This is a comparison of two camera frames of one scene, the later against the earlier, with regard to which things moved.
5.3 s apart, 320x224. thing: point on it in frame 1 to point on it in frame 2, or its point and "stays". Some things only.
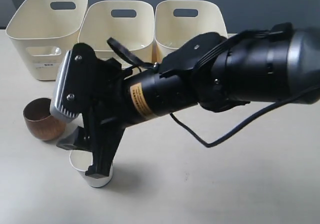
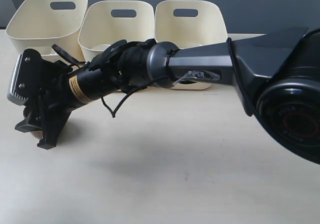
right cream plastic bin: (171, 32) stays
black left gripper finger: (79, 139) to (24, 126)
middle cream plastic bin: (131, 23) stays
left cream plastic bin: (45, 28) stays
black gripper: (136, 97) to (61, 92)
